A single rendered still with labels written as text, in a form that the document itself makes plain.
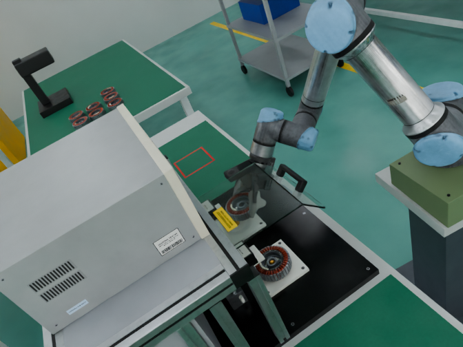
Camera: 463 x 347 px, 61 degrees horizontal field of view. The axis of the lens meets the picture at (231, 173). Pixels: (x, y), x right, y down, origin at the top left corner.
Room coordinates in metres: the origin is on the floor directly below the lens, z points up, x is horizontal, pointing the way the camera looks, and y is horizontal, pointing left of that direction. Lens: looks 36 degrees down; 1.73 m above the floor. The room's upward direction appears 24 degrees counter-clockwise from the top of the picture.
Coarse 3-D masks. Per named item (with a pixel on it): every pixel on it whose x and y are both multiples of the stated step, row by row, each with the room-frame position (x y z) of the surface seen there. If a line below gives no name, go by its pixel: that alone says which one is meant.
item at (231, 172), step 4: (248, 160) 1.04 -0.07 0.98; (252, 160) 1.03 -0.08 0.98; (240, 164) 1.04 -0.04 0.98; (244, 164) 1.03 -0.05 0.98; (248, 164) 1.02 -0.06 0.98; (232, 168) 1.03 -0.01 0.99; (236, 168) 1.02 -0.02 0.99; (240, 168) 1.02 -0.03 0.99; (244, 168) 1.01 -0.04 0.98; (224, 172) 1.03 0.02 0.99; (228, 172) 1.01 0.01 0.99; (232, 172) 1.00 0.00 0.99; (236, 172) 1.00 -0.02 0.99; (228, 176) 1.00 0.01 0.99
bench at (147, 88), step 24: (120, 48) 3.88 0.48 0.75; (72, 72) 3.78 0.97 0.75; (96, 72) 3.47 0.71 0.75; (120, 72) 3.21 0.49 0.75; (144, 72) 2.97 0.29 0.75; (168, 72) 2.76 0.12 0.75; (24, 96) 3.70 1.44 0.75; (72, 96) 3.13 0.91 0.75; (96, 96) 2.90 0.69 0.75; (120, 96) 2.70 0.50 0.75; (144, 96) 2.52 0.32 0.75; (168, 96) 2.36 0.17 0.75; (48, 120) 2.85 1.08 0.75; (48, 144) 2.44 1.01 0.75
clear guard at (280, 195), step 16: (240, 176) 0.87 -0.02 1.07; (256, 176) 0.84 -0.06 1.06; (272, 176) 0.82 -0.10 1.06; (208, 192) 0.86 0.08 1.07; (224, 192) 0.84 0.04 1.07; (240, 192) 0.81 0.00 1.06; (256, 192) 0.78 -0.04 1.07; (272, 192) 0.76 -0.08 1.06; (288, 192) 0.73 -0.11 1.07; (304, 192) 0.76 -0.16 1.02; (208, 208) 0.80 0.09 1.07; (224, 208) 0.78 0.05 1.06; (240, 208) 0.75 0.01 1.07; (256, 208) 0.72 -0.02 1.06; (272, 208) 0.70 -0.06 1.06; (288, 208) 0.68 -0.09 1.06; (240, 224) 0.69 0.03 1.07; (256, 224) 0.67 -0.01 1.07; (272, 224) 0.65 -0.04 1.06; (240, 240) 0.64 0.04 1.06
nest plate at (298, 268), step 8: (280, 240) 0.85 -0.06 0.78; (288, 248) 0.81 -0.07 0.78; (296, 256) 0.76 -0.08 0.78; (296, 264) 0.74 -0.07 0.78; (304, 264) 0.73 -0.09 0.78; (296, 272) 0.71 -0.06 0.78; (304, 272) 0.70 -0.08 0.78; (280, 280) 0.71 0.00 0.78; (288, 280) 0.70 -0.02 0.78; (272, 288) 0.69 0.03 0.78; (280, 288) 0.68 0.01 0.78; (272, 296) 0.68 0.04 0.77
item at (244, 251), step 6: (240, 246) 0.76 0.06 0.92; (246, 246) 0.75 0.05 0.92; (252, 246) 0.78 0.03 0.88; (240, 252) 0.74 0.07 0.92; (246, 252) 0.74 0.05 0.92; (252, 252) 0.73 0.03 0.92; (258, 252) 0.75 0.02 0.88; (246, 258) 0.72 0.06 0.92; (252, 258) 0.72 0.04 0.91; (258, 258) 0.73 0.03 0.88; (264, 258) 0.73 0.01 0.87; (252, 264) 0.72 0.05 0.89
